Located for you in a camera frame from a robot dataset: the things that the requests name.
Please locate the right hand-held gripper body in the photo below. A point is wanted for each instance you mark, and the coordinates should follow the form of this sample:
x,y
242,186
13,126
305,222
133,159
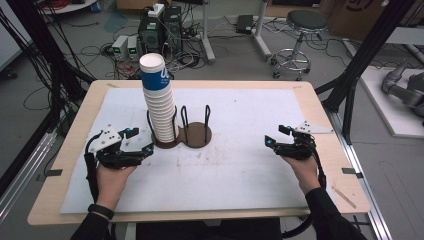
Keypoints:
x,y
301,148

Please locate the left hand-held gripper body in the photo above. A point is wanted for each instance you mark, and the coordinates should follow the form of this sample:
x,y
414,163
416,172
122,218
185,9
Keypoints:
x,y
105,140

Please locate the stack of paper cups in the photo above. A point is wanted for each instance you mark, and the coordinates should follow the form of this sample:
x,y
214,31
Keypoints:
x,y
158,100

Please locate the person's right hand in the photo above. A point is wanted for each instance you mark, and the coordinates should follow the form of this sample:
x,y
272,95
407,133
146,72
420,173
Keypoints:
x,y
306,173

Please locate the person's left hand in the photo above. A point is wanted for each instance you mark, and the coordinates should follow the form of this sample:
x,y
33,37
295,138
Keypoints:
x,y
110,186

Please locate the black tape strip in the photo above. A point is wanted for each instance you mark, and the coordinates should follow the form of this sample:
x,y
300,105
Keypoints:
x,y
53,172
350,171

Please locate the white foam mat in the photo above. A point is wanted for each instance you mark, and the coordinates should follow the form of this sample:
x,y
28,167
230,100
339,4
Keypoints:
x,y
216,180

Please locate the black wristband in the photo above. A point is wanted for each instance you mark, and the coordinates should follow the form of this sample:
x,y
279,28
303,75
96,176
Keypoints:
x,y
101,211

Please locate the grey bench power supply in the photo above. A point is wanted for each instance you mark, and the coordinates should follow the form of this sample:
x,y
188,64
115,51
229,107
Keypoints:
x,y
120,46
132,48

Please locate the white platform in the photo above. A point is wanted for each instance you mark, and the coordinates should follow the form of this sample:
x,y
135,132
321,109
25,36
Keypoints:
x,y
390,116

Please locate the person's dark trousers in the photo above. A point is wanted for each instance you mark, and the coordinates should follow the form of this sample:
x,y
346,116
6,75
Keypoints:
x,y
206,230

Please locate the black computer tower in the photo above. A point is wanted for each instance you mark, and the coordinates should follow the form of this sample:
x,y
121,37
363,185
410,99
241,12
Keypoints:
x,y
151,36
173,26

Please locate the white desk leg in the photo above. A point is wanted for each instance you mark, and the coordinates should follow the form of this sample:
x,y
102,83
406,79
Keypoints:
x,y
207,36
261,33

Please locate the black round stool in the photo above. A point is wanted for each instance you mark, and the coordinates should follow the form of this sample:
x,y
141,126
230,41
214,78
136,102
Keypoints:
x,y
305,21

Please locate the flat black box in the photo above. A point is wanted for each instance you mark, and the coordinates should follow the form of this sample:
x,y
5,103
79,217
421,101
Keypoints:
x,y
244,23

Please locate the white power strip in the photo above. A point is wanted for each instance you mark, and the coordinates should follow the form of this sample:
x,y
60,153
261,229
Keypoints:
x,y
156,10

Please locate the brown cardboard box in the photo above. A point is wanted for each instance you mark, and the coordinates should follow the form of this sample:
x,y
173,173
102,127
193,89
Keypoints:
x,y
350,20

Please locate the white round table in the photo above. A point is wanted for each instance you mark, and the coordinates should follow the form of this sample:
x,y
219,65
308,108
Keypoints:
x,y
70,6

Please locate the aluminium rail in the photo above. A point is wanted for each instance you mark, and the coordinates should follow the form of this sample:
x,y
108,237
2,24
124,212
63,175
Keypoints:
x,y
363,173
23,176

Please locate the black metal frame strut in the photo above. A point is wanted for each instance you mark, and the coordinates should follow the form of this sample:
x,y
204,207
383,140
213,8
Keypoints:
x,y
366,53

